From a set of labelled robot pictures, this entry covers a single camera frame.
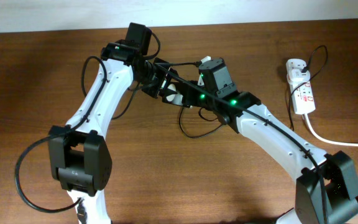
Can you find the black smartphone white circles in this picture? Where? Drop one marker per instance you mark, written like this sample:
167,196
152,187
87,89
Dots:
172,96

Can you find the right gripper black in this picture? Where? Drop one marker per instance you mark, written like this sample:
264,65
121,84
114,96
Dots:
192,101

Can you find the white usb charger plug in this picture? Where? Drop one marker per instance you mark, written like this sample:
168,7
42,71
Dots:
295,72

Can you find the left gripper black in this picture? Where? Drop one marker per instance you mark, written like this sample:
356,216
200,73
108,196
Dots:
155,90

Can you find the white power strip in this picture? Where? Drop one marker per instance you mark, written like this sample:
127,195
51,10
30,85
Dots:
302,98

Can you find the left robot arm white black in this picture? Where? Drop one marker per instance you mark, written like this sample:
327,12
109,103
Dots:
79,156

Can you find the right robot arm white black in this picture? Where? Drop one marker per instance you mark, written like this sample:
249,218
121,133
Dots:
326,184

